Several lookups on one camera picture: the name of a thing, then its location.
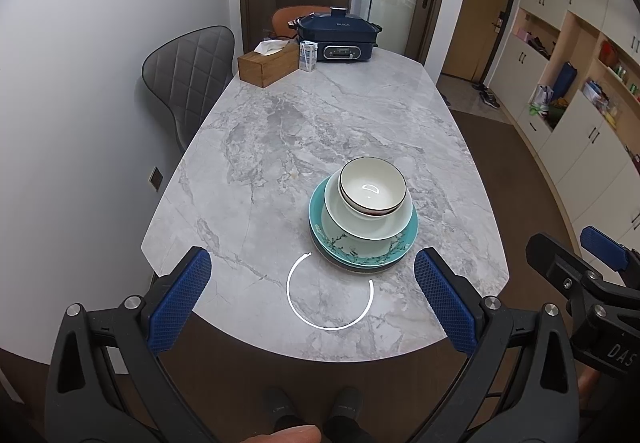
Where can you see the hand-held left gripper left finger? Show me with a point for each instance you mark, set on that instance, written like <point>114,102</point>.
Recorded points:
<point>177,303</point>

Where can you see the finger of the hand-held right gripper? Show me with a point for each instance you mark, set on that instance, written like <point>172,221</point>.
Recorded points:
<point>557,263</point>
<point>605,248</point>

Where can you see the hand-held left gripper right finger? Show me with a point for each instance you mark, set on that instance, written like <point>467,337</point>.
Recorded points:
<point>445,303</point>

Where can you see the teal floral plate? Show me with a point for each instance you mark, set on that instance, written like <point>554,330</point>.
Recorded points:
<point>350,269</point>
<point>334,247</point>

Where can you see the wide white bowl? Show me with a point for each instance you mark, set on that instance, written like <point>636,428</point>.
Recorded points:
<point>360,228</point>

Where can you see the deep white bowl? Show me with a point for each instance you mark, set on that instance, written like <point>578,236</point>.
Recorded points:
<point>372,178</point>

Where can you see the person's left hand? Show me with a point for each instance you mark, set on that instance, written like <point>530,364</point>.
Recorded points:
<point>285,436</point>

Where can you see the person's right shoe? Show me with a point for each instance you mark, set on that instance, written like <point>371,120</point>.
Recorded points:
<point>345,410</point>

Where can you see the person's shoe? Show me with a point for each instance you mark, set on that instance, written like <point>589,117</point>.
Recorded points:
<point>345,410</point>
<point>280,410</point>

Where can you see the person's left shoe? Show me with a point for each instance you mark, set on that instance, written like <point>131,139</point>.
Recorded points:
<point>280,410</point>

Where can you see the white shopping bag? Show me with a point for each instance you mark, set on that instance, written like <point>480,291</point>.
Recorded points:
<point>541,98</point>

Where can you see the blue bag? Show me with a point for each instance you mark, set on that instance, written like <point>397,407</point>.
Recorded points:
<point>564,83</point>

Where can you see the white and wood cabinet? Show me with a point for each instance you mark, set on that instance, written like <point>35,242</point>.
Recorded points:
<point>575,73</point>

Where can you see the pair of dark shoes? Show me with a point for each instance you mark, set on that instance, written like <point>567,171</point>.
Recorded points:
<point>487,95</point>

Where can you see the grey quilted chair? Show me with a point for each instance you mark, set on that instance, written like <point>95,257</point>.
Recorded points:
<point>185,73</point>

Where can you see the wooden tissue box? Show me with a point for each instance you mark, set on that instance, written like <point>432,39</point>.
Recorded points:
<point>265,68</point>

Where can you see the brown entrance door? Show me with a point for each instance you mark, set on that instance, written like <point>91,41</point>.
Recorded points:
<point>480,8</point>

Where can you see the white tissue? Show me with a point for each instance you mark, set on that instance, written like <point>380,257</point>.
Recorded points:
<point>270,48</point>

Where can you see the small milk carton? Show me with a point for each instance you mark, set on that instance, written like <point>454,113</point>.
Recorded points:
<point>308,57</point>

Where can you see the blue electric cooker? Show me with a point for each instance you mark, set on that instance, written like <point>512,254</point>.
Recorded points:
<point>340,35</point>

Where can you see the orange chair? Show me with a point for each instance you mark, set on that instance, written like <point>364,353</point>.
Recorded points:
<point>290,18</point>

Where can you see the wall socket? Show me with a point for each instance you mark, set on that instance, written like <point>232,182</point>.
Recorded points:
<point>156,179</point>

